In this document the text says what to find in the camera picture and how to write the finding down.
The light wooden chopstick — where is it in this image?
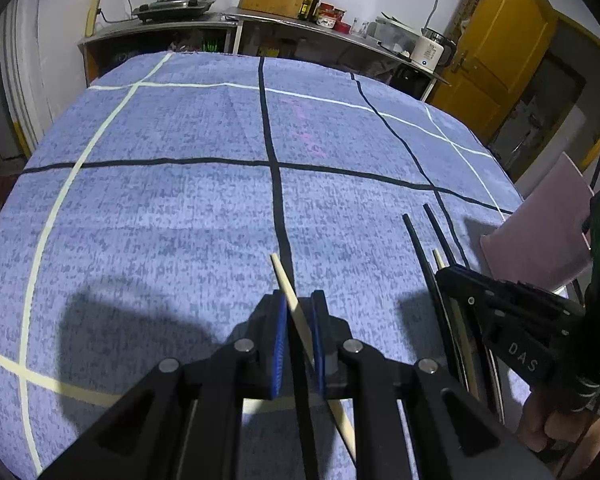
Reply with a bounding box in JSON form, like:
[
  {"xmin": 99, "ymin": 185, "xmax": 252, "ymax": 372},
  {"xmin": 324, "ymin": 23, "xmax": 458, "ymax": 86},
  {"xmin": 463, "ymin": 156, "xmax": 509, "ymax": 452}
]
[{"xmin": 270, "ymin": 254, "xmax": 356, "ymax": 464}]

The black chopstick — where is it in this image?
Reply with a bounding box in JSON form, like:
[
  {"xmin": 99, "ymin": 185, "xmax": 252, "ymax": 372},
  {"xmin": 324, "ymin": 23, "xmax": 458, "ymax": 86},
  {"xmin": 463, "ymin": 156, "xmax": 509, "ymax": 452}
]
[
  {"xmin": 422, "ymin": 202, "xmax": 506, "ymax": 424},
  {"xmin": 402, "ymin": 214, "xmax": 469, "ymax": 389}
]

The metal kitchen shelf table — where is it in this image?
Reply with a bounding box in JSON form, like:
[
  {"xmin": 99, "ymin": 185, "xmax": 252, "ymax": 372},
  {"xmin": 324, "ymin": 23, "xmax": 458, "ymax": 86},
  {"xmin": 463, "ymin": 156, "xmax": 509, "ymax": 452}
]
[{"xmin": 221, "ymin": 8, "xmax": 450, "ymax": 101}]

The right human hand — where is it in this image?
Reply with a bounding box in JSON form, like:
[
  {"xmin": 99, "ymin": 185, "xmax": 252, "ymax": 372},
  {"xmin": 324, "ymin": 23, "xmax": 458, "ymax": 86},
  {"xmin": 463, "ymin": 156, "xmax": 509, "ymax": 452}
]
[{"xmin": 516, "ymin": 390, "xmax": 600, "ymax": 470}]

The pink plastic utensil holder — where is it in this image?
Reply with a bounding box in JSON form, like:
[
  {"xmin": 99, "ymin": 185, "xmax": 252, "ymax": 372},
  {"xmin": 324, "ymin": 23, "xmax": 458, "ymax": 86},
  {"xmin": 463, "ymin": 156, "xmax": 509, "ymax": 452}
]
[{"xmin": 480, "ymin": 154, "xmax": 593, "ymax": 292}]

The blue checked tablecloth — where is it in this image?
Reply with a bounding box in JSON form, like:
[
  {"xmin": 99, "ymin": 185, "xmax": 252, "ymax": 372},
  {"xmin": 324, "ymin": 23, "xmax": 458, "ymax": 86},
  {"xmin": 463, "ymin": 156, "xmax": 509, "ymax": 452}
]
[{"xmin": 0, "ymin": 52, "xmax": 521, "ymax": 479}]

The white electric kettle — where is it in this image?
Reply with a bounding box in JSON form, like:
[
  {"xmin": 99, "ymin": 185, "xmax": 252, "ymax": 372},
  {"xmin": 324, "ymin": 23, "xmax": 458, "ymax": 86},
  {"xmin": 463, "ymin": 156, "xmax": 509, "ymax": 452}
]
[{"xmin": 411, "ymin": 27, "xmax": 457, "ymax": 72}]

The clear plastic storage box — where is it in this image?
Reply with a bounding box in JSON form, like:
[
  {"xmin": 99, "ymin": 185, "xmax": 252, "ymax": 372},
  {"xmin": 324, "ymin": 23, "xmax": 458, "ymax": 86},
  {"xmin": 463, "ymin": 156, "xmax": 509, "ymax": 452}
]
[{"xmin": 366, "ymin": 15, "xmax": 420, "ymax": 56}]

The yellow wooden door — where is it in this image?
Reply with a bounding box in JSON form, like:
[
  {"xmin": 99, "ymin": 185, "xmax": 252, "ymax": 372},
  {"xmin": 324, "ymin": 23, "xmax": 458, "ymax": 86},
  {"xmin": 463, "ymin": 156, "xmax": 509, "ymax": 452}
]
[{"xmin": 429, "ymin": 0, "xmax": 557, "ymax": 145}]

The red lidded jar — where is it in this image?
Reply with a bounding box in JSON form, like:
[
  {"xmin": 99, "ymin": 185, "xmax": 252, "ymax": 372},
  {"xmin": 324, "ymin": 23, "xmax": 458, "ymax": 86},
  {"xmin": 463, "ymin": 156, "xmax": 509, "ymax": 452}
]
[{"xmin": 314, "ymin": 3, "xmax": 346, "ymax": 29}]

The low metal side table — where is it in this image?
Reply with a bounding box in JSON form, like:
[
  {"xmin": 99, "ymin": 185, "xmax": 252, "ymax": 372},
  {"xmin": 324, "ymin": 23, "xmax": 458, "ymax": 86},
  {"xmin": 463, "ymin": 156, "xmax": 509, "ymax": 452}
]
[{"xmin": 78, "ymin": 13, "xmax": 237, "ymax": 84}]

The green oil bottle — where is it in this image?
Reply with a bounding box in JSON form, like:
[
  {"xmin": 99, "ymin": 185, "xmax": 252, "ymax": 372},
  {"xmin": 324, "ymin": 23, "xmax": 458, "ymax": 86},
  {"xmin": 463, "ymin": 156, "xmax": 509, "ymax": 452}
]
[{"xmin": 298, "ymin": 0, "xmax": 312, "ymax": 20}]

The black induction cooker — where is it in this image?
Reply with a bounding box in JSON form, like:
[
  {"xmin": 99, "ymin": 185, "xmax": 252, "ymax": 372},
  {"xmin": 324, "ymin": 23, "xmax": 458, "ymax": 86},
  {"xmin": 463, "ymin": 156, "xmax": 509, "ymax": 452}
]
[{"xmin": 132, "ymin": 0, "xmax": 214, "ymax": 23}]

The dark soy sauce bottle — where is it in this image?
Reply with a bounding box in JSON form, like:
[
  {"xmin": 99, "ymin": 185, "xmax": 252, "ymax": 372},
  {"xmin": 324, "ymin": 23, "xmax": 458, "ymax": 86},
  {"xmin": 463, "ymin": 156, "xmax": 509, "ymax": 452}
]
[{"xmin": 306, "ymin": 0, "xmax": 321, "ymax": 22}]

